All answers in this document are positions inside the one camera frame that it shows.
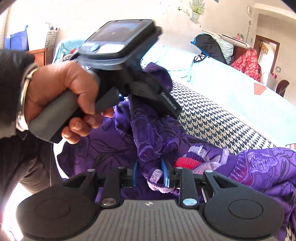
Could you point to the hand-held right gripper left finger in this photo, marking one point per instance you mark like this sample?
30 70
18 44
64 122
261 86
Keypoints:
135 172

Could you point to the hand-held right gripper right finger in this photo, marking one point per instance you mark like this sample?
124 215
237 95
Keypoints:
164 172

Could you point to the purple floral garment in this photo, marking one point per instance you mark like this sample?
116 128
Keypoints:
150 139

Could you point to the person's left forearm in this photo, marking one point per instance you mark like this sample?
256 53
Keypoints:
11 81

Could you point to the person's left hand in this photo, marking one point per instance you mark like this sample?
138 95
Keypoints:
57 81

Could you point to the red striped cloth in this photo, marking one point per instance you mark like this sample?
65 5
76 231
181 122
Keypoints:
185 162

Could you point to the houndstooth sofa seat cover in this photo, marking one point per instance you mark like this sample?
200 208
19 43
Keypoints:
208 120

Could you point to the white plastic basket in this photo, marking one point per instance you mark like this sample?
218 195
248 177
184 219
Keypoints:
50 37

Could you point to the wooden cabinet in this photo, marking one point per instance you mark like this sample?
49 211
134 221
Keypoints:
39 55

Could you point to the blue bag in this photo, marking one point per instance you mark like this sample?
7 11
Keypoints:
16 40

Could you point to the blue printed sofa cover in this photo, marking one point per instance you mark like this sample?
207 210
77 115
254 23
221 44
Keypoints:
231 88

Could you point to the pale green pillow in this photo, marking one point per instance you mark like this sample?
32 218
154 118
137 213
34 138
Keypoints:
227 49

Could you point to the silver bangle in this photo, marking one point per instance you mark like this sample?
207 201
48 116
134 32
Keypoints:
23 95

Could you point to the person's dark clothing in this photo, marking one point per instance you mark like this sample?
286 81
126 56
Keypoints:
23 162

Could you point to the white flat board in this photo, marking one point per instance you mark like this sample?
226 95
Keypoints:
235 40

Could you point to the pile of folded bedding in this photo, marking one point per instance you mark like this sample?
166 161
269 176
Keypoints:
239 52

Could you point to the red floral cloth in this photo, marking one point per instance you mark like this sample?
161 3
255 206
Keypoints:
247 62

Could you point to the white tablecloth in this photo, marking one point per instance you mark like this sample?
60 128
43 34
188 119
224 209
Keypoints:
271 82

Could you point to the dark wooden chair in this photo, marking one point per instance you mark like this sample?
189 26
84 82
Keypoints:
282 87

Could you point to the plant wall decal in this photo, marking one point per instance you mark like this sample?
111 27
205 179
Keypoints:
196 9

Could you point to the street lamp wall decal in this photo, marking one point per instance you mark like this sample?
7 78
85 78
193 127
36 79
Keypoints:
249 30

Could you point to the round wall clock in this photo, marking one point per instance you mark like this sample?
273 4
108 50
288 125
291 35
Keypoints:
250 11

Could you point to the wooden door frame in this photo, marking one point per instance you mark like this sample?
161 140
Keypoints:
256 46

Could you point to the wall light switch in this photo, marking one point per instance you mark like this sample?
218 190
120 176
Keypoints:
279 69

